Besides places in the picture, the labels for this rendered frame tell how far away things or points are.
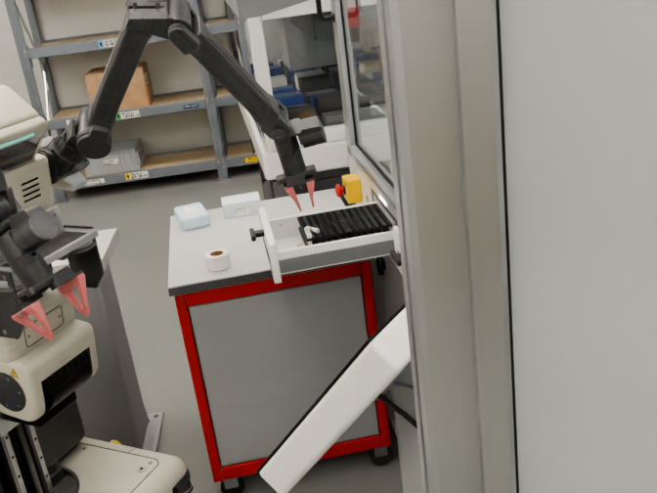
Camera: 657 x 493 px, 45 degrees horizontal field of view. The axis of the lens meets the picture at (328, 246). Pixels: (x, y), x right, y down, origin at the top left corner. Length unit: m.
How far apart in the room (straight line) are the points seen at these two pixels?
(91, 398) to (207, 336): 0.65
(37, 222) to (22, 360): 0.52
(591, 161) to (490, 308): 0.08
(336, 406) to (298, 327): 1.39
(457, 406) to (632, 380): 0.09
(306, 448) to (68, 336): 1.07
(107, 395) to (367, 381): 1.97
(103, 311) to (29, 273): 1.14
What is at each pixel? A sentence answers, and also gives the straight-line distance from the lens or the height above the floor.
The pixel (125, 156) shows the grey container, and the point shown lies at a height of 0.26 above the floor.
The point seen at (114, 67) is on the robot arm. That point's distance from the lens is 1.79.
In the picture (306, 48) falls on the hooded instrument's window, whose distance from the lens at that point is 2.82.
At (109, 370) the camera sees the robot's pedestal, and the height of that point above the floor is 0.35.
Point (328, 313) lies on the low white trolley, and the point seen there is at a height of 0.58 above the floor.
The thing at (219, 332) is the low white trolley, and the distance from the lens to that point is 2.31.
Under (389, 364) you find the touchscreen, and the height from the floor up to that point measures 1.17.
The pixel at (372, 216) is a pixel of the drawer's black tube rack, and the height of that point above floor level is 0.90.
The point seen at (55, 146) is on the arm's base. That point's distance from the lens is 2.00.
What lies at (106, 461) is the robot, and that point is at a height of 0.28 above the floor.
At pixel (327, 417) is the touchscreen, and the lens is 0.97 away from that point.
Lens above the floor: 1.62
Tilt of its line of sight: 22 degrees down
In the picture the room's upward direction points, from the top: 7 degrees counter-clockwise
